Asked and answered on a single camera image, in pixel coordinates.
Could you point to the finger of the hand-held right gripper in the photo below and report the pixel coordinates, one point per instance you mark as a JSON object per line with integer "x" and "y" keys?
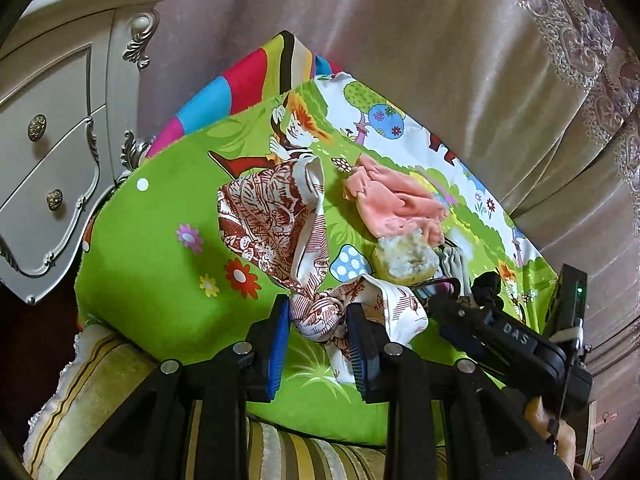
{"x": 450, "y": 310}
{"x": 460, "y": 341}

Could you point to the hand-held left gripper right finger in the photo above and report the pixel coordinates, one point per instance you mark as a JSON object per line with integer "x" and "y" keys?
{"x": 357, "y": 355}

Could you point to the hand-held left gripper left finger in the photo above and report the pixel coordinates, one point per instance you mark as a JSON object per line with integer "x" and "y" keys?
{"x": 280, "y": 345}

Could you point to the pink cloth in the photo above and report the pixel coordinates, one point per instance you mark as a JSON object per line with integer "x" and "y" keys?
{"x": 395, "y": 205}

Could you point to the brown white patterned scarf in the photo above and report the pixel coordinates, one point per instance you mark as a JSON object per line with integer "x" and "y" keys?
{"x": 270, "y": 210}

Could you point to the person's right hand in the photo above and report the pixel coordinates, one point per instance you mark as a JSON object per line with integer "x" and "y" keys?
{"x": 540, "y": 415}

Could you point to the grey cloth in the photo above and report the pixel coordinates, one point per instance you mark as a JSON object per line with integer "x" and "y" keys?
{"x": 452, "y": 265}

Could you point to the yellow fluffy cloth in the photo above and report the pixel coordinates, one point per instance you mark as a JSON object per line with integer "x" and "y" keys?
{"x": 405, "y": 257}

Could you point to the green cartoon printed blanket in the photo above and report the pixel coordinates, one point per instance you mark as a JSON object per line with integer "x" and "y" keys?
{"x": 150, "y": 270}

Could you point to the striped velvet cushion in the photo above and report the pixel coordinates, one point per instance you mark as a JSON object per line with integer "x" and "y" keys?
{"x": 100, "y": 375}

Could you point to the brass drawer knob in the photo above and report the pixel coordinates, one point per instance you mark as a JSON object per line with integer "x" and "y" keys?
{"x": 54, "y": 199}
{"x": 36, "y": 126}

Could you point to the beige satin curtain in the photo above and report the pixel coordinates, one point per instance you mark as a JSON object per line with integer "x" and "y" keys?
{"x": 400, "y": 35}

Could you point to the lace trimmed curtain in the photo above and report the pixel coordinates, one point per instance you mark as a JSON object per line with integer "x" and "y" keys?
{"x": 575, "y": 45}

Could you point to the white ornate dresser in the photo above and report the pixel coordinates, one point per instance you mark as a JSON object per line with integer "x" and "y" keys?
{"x": 60, "y": 85}

